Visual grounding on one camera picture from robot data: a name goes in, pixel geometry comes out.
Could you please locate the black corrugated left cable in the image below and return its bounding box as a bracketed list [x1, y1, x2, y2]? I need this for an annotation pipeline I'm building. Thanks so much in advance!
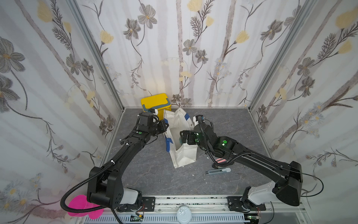
[60, 165, 117, 214]

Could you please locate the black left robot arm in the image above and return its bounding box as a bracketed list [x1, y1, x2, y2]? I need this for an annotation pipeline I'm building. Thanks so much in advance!
[87, 112, 169, 210]

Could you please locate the grey blue utility knife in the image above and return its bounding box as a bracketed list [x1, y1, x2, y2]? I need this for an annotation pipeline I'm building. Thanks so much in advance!
[205, 168, 231, 175]

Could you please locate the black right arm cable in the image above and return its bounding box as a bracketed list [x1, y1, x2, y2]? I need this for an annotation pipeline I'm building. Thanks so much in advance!
[300, 172, 324, 198]

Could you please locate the yellow plastic box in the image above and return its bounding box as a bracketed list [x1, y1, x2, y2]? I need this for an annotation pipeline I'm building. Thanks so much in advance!
[141, 93, 172, 120]

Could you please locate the magenta plastic funnel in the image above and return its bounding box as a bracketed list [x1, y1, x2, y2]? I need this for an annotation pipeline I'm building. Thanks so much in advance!
[68, 195, 104, 219]

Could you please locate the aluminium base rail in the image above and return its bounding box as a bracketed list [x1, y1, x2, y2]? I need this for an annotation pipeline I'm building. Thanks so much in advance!
[77, 195, 312, 224]

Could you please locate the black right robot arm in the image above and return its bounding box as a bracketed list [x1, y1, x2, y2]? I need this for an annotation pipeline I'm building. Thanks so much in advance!
[180, 121, 303, 211]

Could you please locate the white Doraemon tote bag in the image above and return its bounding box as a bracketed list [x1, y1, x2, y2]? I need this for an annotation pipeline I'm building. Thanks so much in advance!
[164, 108, 197, 169]

